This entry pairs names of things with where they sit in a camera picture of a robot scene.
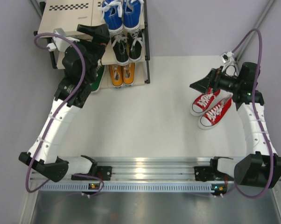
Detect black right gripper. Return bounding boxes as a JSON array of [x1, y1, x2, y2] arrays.
[[190, 66, 242, 95]]

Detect black sneaker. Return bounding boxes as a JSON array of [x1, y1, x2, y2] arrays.
[[127, 29, 143, 62], [111, 33, 129, 66]]

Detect blue sneaker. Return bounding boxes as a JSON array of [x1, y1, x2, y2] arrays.
[[123, 0, 144, 33], [98, 0, 124, 34]]

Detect green sneaker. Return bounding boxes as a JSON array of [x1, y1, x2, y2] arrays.
[[91, 65, 105, 93]]

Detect red sneaker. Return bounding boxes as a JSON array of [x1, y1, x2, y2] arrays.
[[198, 94, 232, 130], [190, 88, 221, 117]]

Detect orange sneaker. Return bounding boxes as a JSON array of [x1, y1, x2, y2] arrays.
[[108, 64, 123, 88], [122, 63, 135, 86]]

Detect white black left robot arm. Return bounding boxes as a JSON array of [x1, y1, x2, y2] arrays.
[[19, 24, 110, 182]]

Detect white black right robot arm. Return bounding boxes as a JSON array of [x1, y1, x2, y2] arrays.
[[190, 62, 281, 189]]

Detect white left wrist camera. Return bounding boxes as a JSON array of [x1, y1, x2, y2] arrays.
[[47, 28, 80, 52]]

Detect aluminium mounting rail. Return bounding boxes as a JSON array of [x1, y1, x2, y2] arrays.
[[29, 156, 281, 185]]

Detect grey slotted cable duct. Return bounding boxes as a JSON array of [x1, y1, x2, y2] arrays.
[[40, 182, 217, 193]]

